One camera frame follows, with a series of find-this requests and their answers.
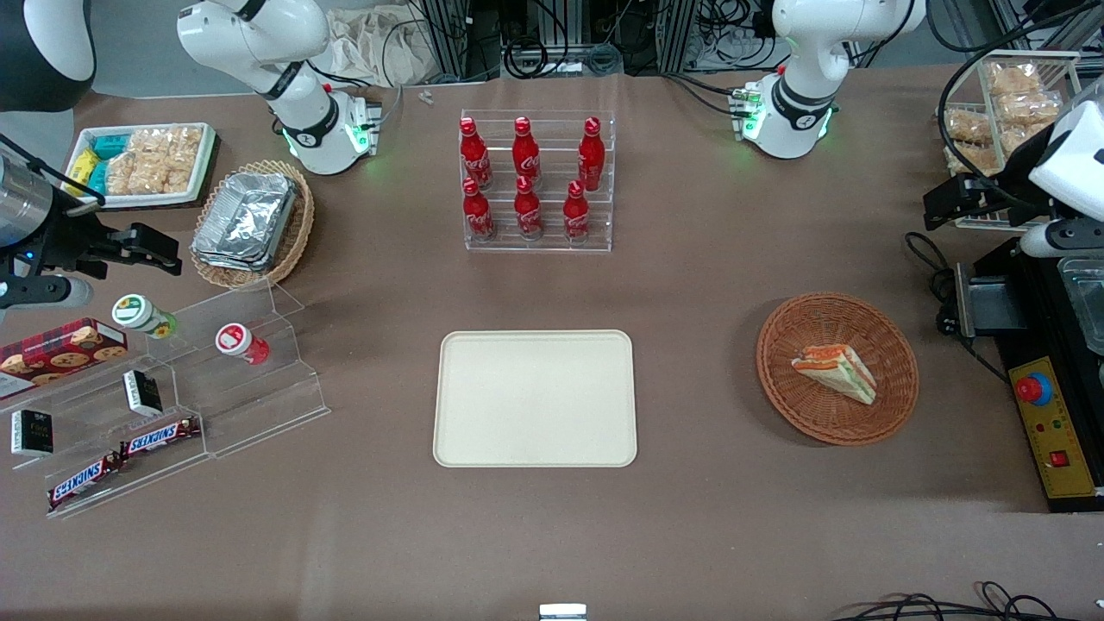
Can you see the clear plastic container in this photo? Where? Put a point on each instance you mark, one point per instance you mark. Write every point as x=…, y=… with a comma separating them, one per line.
x=1087, y=302

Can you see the yellow snack packet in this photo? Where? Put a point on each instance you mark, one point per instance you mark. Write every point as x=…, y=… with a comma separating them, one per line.
x=82, y=166

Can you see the red cookie box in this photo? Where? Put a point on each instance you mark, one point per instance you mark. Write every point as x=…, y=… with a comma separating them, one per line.
x=60, y=354

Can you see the green lidded cup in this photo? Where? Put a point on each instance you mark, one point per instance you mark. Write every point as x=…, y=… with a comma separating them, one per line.
x=138, y=314

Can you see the snickers bar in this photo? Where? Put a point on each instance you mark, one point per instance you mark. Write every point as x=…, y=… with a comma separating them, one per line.
x=159, y=437
x=82, y=481

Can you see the clear acrylic bottle rack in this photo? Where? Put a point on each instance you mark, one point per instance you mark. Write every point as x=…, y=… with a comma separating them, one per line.
x=552, y=246

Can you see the grey metal bracket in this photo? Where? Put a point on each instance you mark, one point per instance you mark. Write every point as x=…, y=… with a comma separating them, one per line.
x=987, y=306

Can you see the rice cracker bags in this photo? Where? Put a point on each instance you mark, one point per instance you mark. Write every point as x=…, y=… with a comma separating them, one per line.
x=159, y=159

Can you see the triangular sandwich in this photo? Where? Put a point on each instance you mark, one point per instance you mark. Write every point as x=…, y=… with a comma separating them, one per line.
x=838, y=369

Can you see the brown round wicker basket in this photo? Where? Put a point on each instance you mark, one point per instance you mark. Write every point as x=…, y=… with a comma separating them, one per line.
x=819, y=414

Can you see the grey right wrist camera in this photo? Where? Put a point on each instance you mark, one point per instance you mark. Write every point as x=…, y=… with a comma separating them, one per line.
x=43, y=293

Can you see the red emergency stop button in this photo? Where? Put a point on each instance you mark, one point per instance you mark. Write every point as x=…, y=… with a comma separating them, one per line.
x=1032, y=389

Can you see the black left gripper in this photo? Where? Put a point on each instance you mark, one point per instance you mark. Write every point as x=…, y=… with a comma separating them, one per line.
x=1006, y=185

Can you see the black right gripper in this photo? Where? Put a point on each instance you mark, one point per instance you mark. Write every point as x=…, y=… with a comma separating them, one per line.
x=62, y=241

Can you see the white rectangular snack tray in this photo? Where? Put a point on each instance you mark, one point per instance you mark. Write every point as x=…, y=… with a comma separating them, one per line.
x=138, y=200

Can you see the light oval wicker basket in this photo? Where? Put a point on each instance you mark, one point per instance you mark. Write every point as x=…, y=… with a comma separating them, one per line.
x=297, y=233

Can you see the clear bin of snacks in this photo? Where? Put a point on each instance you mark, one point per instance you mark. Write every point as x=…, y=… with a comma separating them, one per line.
x=983, y=78

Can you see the teal snack packet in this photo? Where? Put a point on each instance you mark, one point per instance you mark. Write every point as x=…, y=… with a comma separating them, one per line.
x=97, y=177
x=110, y=145

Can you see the stacked aluminium foil trays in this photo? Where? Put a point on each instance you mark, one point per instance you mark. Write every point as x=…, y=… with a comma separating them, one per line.
x=246, y=220

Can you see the black machine base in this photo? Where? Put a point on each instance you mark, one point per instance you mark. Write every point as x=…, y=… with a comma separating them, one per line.
x=1035, y=302

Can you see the yellow control panel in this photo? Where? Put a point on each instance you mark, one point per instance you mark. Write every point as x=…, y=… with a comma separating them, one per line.
x=1056, y=431

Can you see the cream rectangular tray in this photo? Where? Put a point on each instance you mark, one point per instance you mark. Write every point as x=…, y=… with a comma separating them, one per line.
x=535, y=398

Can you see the aluminium frame post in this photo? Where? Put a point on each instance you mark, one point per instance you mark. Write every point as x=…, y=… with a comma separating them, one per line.
x=677, y=34
x=453, y=34

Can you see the red cola bottle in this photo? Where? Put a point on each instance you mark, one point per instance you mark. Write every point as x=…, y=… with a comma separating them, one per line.
x=576, y=216
x=525, y=153
x=477, y=214
x=591, y=155
x=528, y=212
x=474, y=155

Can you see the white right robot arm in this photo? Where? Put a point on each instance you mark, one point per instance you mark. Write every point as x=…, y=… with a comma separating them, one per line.
x=259, y=34

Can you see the fried snack bag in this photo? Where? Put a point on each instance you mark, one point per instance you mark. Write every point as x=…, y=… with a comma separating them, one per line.
x=1013, y=79
x=1026, y=109
x=970, y=158
x=966, y=125

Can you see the small black chocolate box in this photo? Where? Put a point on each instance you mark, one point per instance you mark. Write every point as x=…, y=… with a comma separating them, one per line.
x=142, y=392
x=33, y=433

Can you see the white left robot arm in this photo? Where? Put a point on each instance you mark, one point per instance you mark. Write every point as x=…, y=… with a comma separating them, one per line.
x=802, y=52

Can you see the clear acrylic stepped shelf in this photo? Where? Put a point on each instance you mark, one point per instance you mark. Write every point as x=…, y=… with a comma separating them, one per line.
x=259, y=405

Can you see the white edge bracket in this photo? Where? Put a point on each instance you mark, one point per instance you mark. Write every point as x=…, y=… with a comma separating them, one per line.
x=562, y=612

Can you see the beige cloth bag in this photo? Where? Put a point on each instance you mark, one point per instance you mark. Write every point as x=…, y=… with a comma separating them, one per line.
x=371, y=47

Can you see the red lidded cup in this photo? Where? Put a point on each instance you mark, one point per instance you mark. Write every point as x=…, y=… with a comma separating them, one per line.
x=237, y=341

